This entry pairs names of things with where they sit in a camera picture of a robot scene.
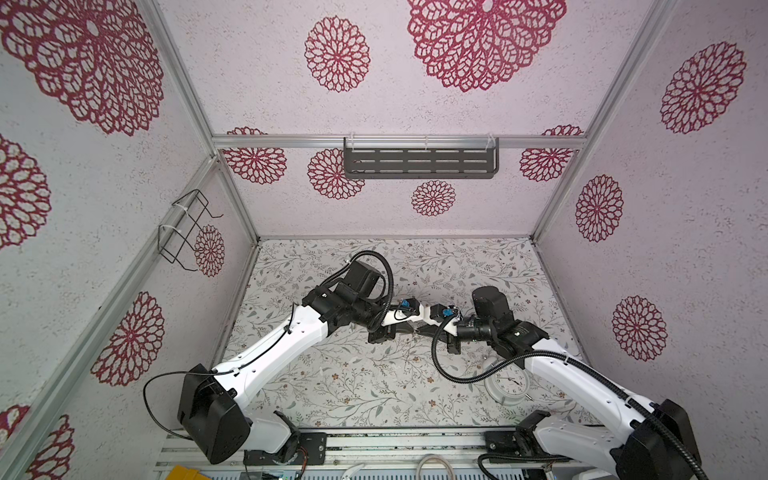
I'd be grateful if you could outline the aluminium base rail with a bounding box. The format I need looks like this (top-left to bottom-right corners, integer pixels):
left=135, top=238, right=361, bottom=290
left=153, top=426, right=516, bottom=472

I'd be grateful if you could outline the dark grey wall shelf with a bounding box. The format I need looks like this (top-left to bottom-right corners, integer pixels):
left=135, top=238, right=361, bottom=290
left=342, top=138, right=500, bottom=180

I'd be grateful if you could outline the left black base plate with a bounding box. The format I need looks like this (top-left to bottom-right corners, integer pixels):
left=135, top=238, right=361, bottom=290
left=243, top=432, right=328, bottom=467

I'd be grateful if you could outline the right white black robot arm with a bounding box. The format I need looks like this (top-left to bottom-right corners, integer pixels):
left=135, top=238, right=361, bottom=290
left=428, top=286, right=707, bottom=479

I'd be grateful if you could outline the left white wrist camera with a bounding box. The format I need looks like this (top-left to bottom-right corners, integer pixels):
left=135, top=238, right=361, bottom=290
left=382, top=298, right=429, bottom=327

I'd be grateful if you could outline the white round alarm clock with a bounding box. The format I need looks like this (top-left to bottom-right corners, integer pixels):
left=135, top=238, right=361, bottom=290
left=483, top=365, right=532, bottom=407

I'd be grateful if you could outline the black wire wall basket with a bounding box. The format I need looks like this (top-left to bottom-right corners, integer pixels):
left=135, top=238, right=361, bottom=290
left=155, top=189, right=222, bottom=272

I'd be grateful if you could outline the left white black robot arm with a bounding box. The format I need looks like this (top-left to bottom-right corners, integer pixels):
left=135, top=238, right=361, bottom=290
left=177, top=250, right=394, bottom=465

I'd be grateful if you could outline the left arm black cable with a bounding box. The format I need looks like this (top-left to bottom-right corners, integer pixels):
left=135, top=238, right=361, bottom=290
left=142, top=302, right=298, bottom=442

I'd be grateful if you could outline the yellow object at bottom edge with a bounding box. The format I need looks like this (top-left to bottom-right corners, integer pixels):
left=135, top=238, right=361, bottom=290
left=166, top=465, right=211, bottom=480

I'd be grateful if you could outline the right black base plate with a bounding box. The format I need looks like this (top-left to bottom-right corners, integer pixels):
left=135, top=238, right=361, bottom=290
left=483, top=429, right=570, bottom=463

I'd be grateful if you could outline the white cable loop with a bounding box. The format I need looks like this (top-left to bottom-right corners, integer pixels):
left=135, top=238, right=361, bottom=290
left=415, top=454, right=455, bottom=480

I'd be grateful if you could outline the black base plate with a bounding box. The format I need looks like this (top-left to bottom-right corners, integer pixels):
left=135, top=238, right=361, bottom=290
left=483, top=429, right=570, bottom=463
left=243, top=432, right=328, bottom=467

